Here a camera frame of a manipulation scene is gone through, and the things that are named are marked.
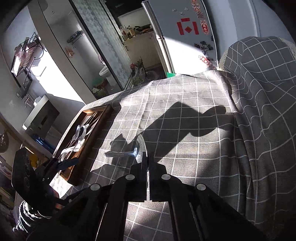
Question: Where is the white ceramic spoon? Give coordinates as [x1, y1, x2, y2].
[59, 124, 89, 162]

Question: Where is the grey checked tablecloth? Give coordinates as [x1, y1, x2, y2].
[49, 36, 296, 241]

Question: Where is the white kitchen cabinet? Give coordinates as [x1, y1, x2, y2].
[124, 31, 162, 69]

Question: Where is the green and white bag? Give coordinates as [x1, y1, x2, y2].
[166, 72, 176, 78]

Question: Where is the black wire wall rack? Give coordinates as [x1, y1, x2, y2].
[11, 32, 46, 98]

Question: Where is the silver refrigerator with stickers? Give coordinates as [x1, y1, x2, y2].
[142, 0, 218, 75]

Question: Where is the white and black box appliance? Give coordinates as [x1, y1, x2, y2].
[23, 95, 60, 138]

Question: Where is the white toilet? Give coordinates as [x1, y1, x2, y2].
[98, 55, 117, 87]

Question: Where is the person's right hand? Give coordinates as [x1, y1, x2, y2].
[51, 188, 63, 210]

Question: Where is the brown wooden utensil tray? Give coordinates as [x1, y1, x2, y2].
[54, 104, 113, 186]

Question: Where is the round metal spoon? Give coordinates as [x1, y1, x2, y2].
[105, 134, 148, 164]

